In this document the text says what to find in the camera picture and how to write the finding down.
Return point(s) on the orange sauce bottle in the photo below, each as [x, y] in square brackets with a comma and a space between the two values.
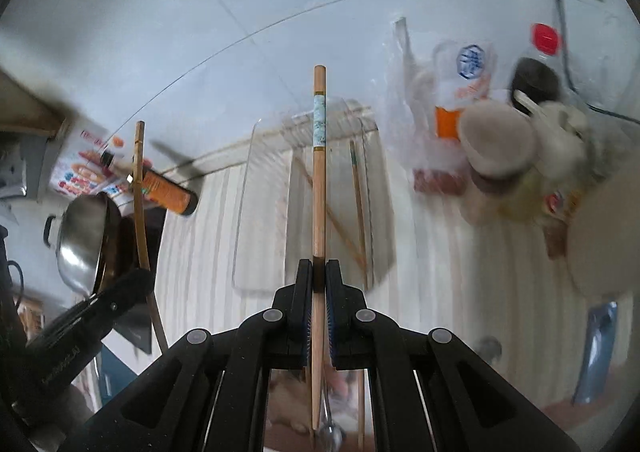
[162, 189]

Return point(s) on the blue packet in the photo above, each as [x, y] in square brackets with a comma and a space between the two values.
[597, 352]

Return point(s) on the wooden chopstick with patterned band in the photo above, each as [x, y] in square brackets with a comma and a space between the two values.
[319, 192]

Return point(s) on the bamboo chopstick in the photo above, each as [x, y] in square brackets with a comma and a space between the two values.
[141, 212]

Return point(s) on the wooden board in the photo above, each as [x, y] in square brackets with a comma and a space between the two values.
[30, 106]

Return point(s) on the plain wooden chopstick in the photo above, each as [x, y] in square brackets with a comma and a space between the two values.
[345, 237]

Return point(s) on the clear printed plastic bag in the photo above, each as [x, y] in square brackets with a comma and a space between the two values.
[467, 76]

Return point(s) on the clear plastic tray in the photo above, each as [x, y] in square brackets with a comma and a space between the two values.
[265, 232]

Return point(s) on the beige bowl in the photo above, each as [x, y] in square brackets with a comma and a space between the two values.
[497, 136]

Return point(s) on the grey box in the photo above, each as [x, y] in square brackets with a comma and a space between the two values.
[20, 166]

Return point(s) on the black induction cooker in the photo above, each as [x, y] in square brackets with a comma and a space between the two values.
[150, 242]

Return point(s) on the printed paper packet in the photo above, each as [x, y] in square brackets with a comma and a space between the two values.
[82, 166]

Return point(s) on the dark bowl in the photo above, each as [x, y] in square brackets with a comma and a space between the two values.
[535, 76]

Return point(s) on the bottle with red cap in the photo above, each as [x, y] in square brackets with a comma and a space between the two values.
[545, 39]

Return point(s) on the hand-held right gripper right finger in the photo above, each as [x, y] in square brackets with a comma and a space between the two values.
[330, 327]

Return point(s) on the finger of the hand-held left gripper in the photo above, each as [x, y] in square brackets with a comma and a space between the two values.
[107, 302]

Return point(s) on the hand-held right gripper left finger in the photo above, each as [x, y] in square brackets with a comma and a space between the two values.
[306, 332]

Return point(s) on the white ceramic cup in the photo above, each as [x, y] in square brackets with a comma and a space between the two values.
[557, 131]

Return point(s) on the wok with steel lid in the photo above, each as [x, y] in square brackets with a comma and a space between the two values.
[82, 237]

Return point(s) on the metal spoon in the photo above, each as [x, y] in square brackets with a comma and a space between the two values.
[331, 432]

